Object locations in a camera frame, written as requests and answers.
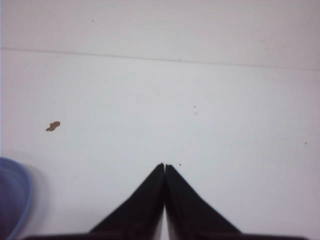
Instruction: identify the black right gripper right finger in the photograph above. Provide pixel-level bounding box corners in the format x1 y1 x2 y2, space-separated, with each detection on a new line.
164 164 242 237

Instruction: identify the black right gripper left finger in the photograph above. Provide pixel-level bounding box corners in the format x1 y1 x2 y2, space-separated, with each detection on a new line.
90 163 165 237

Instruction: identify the blue round plate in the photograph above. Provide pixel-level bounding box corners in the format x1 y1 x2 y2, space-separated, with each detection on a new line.
0 157 33 240

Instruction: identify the small brown table chip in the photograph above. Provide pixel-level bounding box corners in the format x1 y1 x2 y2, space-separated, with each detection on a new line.
46 121 61 132

